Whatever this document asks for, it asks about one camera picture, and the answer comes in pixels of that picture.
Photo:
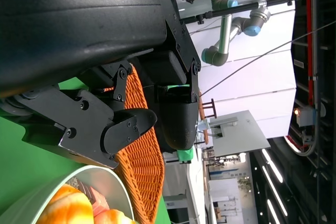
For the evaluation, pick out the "oval orange bread loaf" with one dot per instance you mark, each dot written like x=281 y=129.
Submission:
x=65 y=205

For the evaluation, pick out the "grey-green bowl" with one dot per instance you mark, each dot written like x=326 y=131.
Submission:
x=39 y=195

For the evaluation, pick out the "grey industrial robot arm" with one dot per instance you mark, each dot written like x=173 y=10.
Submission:
x=225 y=32

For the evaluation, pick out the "orange wicker basket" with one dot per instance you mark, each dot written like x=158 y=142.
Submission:
x=141 y=176

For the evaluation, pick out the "chocolate striped cake slice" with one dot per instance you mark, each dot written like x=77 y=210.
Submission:
x=85 y=190

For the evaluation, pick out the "coral pink cake slice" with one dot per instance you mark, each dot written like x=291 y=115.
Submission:
x=99 y=200

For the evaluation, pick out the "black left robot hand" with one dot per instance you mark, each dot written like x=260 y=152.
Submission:
x=78 y=24

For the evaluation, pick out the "long black pole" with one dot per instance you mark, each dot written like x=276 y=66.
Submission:
x=236 y=9

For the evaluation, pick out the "brown wooden stool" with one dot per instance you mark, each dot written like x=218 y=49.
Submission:
x=202 y=111

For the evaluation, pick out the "red pipe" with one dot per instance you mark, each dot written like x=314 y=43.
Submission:
x=309 y=37

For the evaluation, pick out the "clear bottle pack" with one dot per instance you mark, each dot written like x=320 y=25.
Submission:
x=203 y=125

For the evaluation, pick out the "light grey board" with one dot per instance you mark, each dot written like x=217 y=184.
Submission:
x=244 y=134

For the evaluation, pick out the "green cloth with print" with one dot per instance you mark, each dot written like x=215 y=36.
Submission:
x=185 y=155

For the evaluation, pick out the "white ceiling light strip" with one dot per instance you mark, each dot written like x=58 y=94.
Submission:
x=271 y=211
x=275 y=190
x=273 y=165

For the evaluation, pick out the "green potted plant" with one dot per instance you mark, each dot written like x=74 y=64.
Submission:
x=244 y=184

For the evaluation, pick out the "grey wall box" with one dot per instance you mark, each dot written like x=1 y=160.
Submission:
x=307 y=117

